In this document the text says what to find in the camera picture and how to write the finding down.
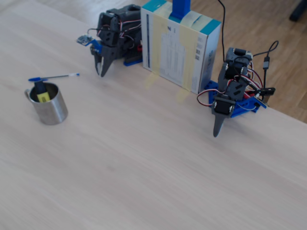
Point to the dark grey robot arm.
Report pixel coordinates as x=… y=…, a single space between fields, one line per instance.
x=236 y=89
x=127 y=16

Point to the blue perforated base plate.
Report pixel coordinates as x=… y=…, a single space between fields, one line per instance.
x=244 y=105

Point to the black furniture base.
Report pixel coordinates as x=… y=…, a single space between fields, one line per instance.
x=298 y=12

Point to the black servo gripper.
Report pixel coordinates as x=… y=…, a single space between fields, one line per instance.
x=223 y=107

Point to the blue printed camera post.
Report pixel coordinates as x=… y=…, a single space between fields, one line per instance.
x=180 y=9

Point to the white teal cardboard box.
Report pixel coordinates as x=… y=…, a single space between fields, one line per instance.
x=173 y=55

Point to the small wrist camera circuit board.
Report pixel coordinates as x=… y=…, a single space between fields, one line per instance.
x=84 y=39

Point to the blue arm base mount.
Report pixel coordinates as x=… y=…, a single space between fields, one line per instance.
x=132 y=62

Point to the yellow masking tape strip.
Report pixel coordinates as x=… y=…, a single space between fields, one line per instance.
x=188 y=60
x=159 y=48

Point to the blue printed camera mount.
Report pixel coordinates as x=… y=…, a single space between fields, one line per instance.
x=98 y=45

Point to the silver metal cup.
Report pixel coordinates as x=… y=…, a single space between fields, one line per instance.
x=51 y=112

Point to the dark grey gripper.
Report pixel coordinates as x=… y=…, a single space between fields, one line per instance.
x=108 y=53

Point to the blue capped ballpoint pen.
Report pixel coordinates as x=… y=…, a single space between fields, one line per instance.
x=60 y=76

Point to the small controller circuit board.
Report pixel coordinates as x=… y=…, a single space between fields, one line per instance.
x=261 y=100

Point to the yellow highlighter black cap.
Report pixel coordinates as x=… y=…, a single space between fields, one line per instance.
x=43 y=96

